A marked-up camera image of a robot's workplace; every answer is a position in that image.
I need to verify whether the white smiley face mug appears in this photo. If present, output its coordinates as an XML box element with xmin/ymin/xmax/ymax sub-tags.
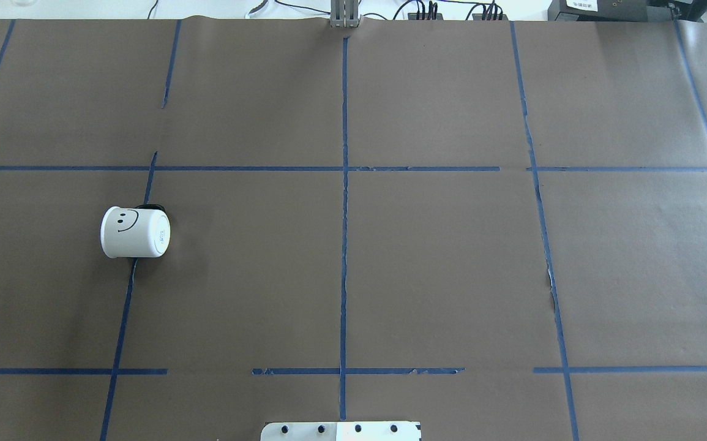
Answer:
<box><xmin>100</xmin><ymin>204</ymin><xmax>171</xmax><ymax>258</ymax></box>

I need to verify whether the brown paper table cover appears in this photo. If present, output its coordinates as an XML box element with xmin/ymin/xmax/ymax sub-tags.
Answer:
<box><xmin>0</xmin><ymin>17</ymin><xmax>707</xmax><ymax>440</ymax></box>

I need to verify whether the black orange power strip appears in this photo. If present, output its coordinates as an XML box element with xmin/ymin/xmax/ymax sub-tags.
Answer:
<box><xmin>465</xmin><ymin>1</ymin><xmax>508</xmax><ymax>21</ymax></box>

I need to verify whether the black box device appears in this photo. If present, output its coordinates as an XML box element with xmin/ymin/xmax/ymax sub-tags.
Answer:
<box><xmin>547</xmin><ymin>0</ymin><xmax>707</xmax><ymax>23</ymax></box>

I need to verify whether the grey aluminium frame post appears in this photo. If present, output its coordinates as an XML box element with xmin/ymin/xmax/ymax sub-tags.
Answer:
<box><xmin>330</xmin><ymin>0</ymin><xmax>361</xmax><ymax>28</ymax></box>

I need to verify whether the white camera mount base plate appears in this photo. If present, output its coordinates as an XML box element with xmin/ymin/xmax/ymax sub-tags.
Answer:
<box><xmin>260</xmin><ymin>421</ymin><xmax>422</xmax><ymax>440</ymax></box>

